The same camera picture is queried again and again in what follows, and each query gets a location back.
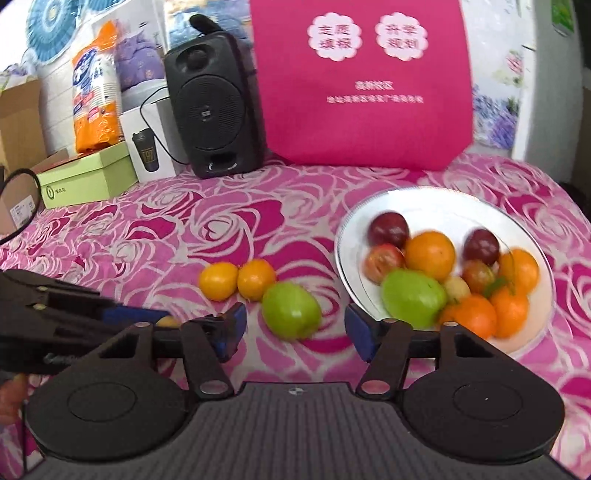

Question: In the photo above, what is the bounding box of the small orange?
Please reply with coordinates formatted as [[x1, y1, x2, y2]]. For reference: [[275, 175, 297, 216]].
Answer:
[[238, 259, 276, 302], [198, 262, 238, 302]]

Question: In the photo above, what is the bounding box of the green apple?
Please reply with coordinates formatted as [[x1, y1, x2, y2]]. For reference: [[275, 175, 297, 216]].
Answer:
[[262, 282, 322, 342]]

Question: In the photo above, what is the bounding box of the dark red plum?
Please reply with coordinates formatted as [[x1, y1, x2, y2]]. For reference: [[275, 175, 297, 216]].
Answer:
[[367, 212, 410, 249]]

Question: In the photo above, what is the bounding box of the small red plum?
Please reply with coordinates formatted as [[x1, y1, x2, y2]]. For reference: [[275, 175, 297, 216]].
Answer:
[[463, 228, 500, 266]]

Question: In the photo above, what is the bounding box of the person's left hand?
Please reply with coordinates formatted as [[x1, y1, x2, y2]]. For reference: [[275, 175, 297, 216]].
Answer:
[[0, 374, 28, 425]]

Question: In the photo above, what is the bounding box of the large green fruit in plate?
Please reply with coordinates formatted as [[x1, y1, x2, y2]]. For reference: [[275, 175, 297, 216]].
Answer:
[[381, 269, 448, 329]]

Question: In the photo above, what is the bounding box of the reddish plum in plate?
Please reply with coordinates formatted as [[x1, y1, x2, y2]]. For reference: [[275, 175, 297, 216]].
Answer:
[[363, 244, 406, 285]]

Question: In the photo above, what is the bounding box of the small pale yellow fruit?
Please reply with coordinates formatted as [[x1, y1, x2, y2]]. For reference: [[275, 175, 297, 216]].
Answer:
[[443, 275, 472, 304]]

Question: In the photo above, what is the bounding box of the front orange in plate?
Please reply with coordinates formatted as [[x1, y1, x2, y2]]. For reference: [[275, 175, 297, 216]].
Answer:
[[438, 294, 497, 340]]

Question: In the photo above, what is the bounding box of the orange in plate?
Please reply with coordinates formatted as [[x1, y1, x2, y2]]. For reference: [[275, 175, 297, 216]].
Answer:
[[438, 294, 497, 340], [404, 231, 457, 282]]

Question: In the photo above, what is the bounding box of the top orange in plate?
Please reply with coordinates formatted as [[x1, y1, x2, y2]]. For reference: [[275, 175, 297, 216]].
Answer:
[[404, 231, 457, 282]]

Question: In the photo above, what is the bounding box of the small red-green fruit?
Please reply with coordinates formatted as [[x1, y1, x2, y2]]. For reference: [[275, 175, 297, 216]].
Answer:
[[461, 260, 496, 295]]

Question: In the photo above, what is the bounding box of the pink rose tablecloth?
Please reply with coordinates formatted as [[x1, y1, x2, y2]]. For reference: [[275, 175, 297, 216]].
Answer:
[[1, 154, 590, 477]]

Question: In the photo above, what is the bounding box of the orange with leaf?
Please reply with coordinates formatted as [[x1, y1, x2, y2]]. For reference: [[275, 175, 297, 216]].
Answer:
[[485, 270, 530, 339]]

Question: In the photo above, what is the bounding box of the cardboard box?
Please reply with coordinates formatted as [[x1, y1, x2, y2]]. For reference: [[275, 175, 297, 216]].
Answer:
[[1, 79, 69, 238]]

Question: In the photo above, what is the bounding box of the light green box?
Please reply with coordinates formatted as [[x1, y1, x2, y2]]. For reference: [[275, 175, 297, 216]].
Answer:
[[37, 141, 137, 209]]

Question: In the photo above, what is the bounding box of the white porcelain plate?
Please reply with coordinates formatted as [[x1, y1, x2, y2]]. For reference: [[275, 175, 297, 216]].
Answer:
[[335, 187, 556, 359]]

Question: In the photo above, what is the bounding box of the far right orange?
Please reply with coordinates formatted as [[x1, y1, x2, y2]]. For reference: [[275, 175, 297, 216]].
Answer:
[[498, 248, 540, 294]]

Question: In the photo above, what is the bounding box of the orange white snack bag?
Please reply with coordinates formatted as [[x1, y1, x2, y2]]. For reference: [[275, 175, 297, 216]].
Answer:
[[72, 21, 122, 154]]

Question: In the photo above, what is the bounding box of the white box with cup picture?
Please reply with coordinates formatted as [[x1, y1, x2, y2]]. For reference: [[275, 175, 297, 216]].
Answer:
[[120, 93, 188, 183]]

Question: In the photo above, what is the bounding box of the black speaker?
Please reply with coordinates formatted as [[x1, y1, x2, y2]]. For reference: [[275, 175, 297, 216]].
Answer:
[[164, 14, 266, 179]]

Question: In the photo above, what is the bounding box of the blue paper fan decoration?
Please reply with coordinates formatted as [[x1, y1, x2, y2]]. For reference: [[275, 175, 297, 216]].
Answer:
[[26, 0, 120, 65]]

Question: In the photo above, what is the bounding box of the magenta fabric bag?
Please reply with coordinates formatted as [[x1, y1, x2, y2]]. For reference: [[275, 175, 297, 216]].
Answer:
[[250, 1, 473, 170]]

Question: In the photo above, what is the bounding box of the bedding picture package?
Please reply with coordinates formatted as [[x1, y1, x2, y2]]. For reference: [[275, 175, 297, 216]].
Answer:
[[92, 1, 167, 112]]

